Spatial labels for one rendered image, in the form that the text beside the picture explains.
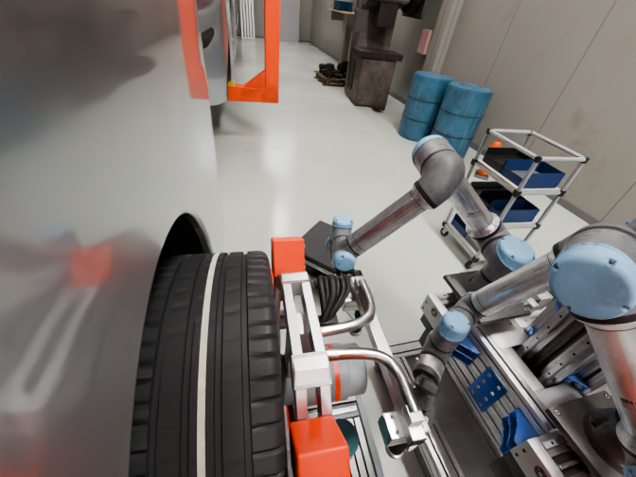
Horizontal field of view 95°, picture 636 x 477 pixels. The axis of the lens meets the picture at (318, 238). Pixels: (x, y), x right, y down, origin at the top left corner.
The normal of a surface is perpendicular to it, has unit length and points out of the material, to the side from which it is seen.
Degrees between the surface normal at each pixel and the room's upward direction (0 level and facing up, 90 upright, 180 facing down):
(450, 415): 0
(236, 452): 39
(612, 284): 87
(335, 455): 45
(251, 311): 5
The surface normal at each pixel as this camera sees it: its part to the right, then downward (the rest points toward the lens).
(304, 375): 0.21, -0.09
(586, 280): -0.78, 0.25
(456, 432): 0.11, -0.77
